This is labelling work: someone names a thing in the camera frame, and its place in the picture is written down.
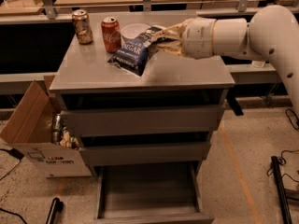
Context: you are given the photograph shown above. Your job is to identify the black object bottom left floor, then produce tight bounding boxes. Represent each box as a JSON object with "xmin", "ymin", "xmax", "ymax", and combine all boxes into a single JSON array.
[{"xmin": 46, "ymin": 198, "xmax": 64, "ymax": 224}]

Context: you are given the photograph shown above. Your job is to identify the grey middle drawer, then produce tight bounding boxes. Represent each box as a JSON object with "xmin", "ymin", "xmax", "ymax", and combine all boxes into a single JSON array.
[{"xmin": 79, "ymin": 142, "xmax": 211, "ymax": 166}]

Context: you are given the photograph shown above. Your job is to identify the red cola can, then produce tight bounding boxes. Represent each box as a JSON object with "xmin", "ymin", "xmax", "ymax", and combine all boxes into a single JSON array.
[{"xmin": 101, "ymin": 17, "xmax": 121, "ymax": 53}]

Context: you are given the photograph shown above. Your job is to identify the black bar right floor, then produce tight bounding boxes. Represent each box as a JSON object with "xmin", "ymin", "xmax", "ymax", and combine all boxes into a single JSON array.
[{"xmin": 271, "ymin": 156, "xmax": 292, "ymax": 224}]

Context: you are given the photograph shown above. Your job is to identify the grey top drawer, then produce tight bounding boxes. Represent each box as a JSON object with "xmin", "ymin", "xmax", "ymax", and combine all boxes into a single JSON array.
[{"xmin": 62, "ymin": 105, "xmax": 224, "ymax": 137}]

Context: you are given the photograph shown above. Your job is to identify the black power adapter with cable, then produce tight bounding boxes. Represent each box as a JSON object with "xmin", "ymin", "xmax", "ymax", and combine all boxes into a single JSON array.
[{"xmin": 0, "ymin": 147, "xmax": 25, "ymax": 182}]

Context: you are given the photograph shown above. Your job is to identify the grey drawer cabinet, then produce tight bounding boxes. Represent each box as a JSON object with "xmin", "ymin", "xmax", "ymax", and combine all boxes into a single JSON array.
[{"xmin": 49, "ymin": 10, "xmax": 235, "ymax": 224}]

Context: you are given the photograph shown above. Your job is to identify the grey open bottom drawer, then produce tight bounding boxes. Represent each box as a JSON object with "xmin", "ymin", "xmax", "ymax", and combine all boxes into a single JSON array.
[{"xmin": 96, "ymin": 162, "xmax": 214, "ymax": 224}]

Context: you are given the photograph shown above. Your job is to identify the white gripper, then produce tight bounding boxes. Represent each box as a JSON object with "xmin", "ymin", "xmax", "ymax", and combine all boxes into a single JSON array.
[{"xmin": 153, "ymin": 17, "xmax": 216, "ymax": 59}]

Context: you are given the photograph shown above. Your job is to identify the cardboard box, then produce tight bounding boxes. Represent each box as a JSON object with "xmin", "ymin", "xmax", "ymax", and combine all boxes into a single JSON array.
[{"xmin": 0, "ymin": 76, "xmax": 92, "ymax": 177}]

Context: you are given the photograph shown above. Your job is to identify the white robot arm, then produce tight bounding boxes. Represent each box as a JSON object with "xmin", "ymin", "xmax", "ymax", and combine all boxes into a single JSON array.
[{"xmin": 153, "ymin": 5, "xmax": 299, "ymax": 113}]

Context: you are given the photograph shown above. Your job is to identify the blue chip bag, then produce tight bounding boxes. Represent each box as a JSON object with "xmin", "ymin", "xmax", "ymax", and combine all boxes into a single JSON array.
[{"xmin": 107, "ymin": 25, "xmax": 163, "ymax": 77}]

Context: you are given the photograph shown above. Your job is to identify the white bowl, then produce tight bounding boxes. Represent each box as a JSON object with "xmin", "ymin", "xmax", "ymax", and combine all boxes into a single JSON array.
[{"xmin": 121, "ymin": 23, "xmax": 150, "ymax": 42}]

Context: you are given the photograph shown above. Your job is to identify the cans inside cardboard box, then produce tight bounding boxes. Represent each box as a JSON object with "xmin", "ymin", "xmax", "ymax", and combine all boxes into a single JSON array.
[{"xmin": 51, "ymin": 114, "xmax": 79, "ymax": 149}]

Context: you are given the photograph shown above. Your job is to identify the black cables right floor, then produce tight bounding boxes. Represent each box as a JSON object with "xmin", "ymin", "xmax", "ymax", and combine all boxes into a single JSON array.
[{"xmin": 265, "ymin": 108, "xmax": 299, "ymax": 185}]

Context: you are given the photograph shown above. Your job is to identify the clear sanitizer pump bottle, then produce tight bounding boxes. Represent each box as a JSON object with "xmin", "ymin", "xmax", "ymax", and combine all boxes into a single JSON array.
[{"xmin": 251, "ymin": 61, "xmax": 265, "ymax": 68}]

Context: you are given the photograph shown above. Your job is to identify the gold dented soda can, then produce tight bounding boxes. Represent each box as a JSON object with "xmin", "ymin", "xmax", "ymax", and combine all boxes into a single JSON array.
[{"xmin": 72, "ymin": 9, "xmax": 93, "ymax": 45}]

